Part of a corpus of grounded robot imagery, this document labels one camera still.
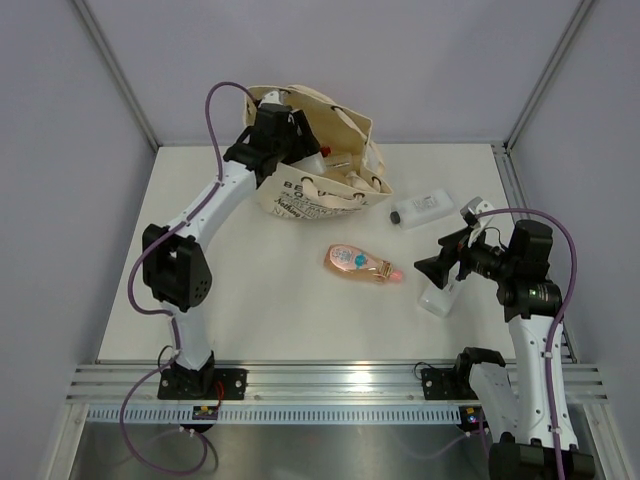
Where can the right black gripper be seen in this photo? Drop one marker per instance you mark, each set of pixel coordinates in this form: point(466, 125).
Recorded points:
point(437, 268)

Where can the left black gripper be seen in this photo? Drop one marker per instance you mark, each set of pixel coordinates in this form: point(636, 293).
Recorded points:
point(303, 143)

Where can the white rectangular bottle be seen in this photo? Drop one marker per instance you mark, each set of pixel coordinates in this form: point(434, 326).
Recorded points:
point(440, 301)

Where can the cream pump lotion bottle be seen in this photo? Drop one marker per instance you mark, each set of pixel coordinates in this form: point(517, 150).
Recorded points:
point(341, 168)

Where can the white bottle with dark cap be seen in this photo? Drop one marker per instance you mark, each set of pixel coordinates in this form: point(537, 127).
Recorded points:
point(421, 209)

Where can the pink baby oil bottle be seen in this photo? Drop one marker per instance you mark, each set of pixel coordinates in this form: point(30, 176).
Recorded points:
point(356, 264)

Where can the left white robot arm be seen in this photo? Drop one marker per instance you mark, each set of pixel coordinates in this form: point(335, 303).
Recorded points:
point(175, 266)

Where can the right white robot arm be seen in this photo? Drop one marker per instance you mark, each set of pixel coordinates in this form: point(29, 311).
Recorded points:
point(532, 433)

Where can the cream canvas tote bag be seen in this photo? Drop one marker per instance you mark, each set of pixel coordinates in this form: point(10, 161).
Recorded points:
point(294, 194)

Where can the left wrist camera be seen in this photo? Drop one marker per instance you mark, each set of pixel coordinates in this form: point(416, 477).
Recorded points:
point(276, 97)

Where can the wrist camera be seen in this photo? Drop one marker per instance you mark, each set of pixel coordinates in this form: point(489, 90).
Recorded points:
point(276, 97)
point(477, 214)

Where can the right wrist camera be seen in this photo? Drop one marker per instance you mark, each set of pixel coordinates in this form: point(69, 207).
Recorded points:
point(477, 214)

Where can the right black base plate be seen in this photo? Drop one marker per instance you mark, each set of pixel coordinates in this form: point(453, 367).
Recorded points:
point(441, 385)

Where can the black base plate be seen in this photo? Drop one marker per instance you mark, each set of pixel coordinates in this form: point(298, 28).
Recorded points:
point(209, 384)
point(441, 385)

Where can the left aluminium frame post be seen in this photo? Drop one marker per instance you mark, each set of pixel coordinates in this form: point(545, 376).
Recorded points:
point(101, 44)

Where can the aluminium frame post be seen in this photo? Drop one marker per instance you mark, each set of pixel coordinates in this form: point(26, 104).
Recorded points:
point(572, 29)
point(101, 44)

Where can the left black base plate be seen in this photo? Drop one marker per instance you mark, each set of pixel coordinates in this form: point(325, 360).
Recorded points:
point(209, 384)

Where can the right aluminium frame post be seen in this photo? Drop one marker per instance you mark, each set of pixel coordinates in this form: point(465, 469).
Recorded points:
point(572, 29)

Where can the aluminium mounting rail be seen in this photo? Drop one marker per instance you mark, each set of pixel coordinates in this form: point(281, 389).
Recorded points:
point(273, 383)

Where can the white slotted cable duct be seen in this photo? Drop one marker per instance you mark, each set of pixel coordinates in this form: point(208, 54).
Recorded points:
point(236, 414)

